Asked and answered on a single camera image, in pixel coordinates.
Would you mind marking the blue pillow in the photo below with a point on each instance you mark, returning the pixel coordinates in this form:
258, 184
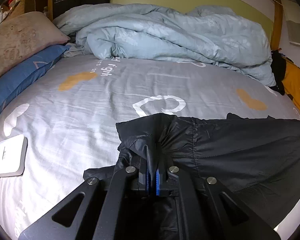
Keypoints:
17, 79

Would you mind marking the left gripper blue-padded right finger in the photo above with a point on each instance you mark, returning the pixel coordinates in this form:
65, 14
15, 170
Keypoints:
205, 208

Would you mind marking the plaid hanging curtain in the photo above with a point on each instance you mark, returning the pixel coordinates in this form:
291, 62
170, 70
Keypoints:
292, 17

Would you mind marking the light blue duvet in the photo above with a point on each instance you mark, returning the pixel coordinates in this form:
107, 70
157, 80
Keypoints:
208, 34

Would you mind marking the black cloth by cushion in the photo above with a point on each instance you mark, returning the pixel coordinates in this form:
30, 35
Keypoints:
278, 67

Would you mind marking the orange yellow cushion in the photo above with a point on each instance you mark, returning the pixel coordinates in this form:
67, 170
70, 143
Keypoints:
291, 83

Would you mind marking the beige pillow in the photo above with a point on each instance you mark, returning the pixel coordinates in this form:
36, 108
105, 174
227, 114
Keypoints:
24, 36

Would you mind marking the black puffer jacket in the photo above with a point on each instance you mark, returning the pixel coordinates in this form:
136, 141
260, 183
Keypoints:
258, 160

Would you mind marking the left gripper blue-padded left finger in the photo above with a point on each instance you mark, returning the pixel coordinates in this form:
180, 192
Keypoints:
92, 210

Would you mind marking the white desk lamp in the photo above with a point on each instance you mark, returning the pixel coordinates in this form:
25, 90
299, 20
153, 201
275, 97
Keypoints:
12, 156

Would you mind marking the grey patterned bed sheet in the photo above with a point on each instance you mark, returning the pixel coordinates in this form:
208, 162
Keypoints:
69, 115

